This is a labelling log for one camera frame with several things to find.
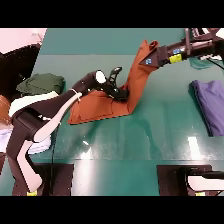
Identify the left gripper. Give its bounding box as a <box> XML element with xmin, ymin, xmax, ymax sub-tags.
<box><xmin>100</xmin><ymin>80</ymin><xmax>131</xmax><ymax>102</ymax></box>

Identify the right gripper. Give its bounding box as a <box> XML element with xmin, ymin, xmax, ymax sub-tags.
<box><xmin>141</xmin><ymin>44</ymin><xmax>170</xmax><ymax>70</ymax></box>

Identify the orange garment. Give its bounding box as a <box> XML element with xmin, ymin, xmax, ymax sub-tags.
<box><xmin>67</xmin><ymin>39</ymin><xmax>160</xmax><ymax>126</ymax></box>

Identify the purple garment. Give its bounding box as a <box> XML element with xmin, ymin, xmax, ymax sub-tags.
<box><xmin>188</xmin><ymin>79</ymin><xmax>224</xmax><ymax>138</ymax></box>

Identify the dark green garment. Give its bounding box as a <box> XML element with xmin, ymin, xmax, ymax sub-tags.
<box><xmin>15</xmin><ymin>72</ymin><xmax>66</xmax><ymax>97</ymax></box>

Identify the pale green garment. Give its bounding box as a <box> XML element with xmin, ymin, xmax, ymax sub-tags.
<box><xmin>7</xmin><ymin>91</ymin><xmax>61</xmax><ymax>118</ymax></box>

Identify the white garment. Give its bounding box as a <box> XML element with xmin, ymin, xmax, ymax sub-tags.
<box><xmin>0</xmin><ymin>127</ymin><xmax>53</xmax><ymax>155</ymax></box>

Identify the black garment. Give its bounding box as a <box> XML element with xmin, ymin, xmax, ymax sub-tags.
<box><xmin>0</xmin><ymin>43</ymin><xmax>42</xmax><ymax>101</ymax></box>

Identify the brown garment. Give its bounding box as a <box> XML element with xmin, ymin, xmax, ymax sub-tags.
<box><xmin>0</xmin><ymin>94</ymin><xmax>13</xmax><ymax>127</ymax></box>

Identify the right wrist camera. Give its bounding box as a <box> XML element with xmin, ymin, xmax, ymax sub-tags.
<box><xmin>183</xmin><ymin>27</ymin><xmax>210</xmax><ymax>52</ymax></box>

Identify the black cable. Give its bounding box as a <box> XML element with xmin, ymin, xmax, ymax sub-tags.
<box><xmin>199</xmin><ymin>54</ymin><xmax>224</xmax><ymax>71</ymax></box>
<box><xmin>49</xmin><ymin>122</ymin><xmax>58</xmax><ymax>197</ymax></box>

